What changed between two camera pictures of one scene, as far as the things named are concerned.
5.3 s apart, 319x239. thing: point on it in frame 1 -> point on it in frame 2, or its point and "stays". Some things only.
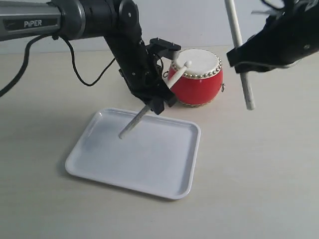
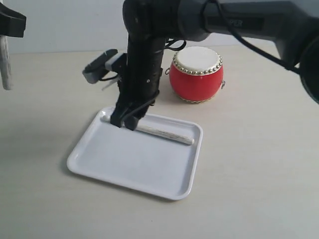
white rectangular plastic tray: x=159 y=158 stays
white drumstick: x=237 y=35 -> x=179 y=138
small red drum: x=203 y=84 stays
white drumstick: x=172 y=82 -> x=5 y=63
